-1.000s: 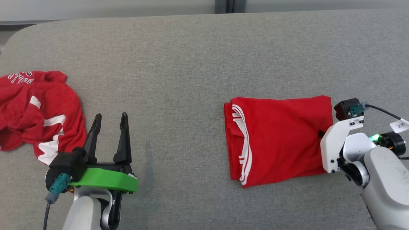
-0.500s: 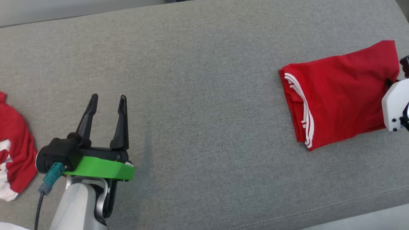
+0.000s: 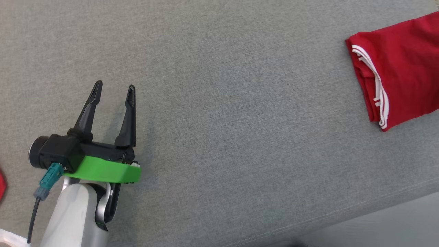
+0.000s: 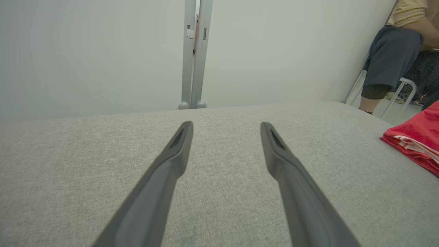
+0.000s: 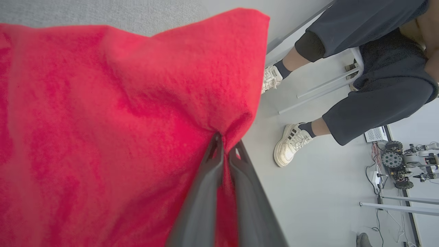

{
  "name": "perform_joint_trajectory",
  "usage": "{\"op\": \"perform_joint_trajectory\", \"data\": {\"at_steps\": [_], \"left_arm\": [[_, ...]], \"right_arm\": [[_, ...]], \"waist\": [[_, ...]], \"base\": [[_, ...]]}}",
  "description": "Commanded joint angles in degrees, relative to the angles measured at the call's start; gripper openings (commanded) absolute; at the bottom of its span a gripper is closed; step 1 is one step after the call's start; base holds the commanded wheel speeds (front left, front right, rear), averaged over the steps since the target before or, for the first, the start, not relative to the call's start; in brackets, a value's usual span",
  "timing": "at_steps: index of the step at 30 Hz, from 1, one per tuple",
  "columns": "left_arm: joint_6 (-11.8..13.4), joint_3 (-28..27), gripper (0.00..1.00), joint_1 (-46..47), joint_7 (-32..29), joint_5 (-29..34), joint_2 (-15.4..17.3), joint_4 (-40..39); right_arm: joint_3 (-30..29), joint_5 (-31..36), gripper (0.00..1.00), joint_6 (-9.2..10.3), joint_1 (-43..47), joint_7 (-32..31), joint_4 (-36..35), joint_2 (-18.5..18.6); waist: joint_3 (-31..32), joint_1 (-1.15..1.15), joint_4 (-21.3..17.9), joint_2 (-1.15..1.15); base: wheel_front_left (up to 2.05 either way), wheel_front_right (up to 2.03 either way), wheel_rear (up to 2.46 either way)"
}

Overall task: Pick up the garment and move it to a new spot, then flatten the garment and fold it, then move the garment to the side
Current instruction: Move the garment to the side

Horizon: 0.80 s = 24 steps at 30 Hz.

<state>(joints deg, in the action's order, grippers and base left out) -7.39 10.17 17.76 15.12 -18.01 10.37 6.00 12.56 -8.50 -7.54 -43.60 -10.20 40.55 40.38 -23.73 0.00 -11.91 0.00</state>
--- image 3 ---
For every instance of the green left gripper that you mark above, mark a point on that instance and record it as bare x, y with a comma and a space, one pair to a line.
103, 169

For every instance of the red and white garment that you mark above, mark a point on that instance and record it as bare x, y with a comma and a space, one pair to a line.
1, 185

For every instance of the red number 23 jersey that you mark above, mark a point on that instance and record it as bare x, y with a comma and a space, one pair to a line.
404, 68

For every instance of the white grey left arm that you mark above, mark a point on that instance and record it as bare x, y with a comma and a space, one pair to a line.
72, 219

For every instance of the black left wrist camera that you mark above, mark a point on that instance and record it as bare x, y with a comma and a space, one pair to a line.
60, 151

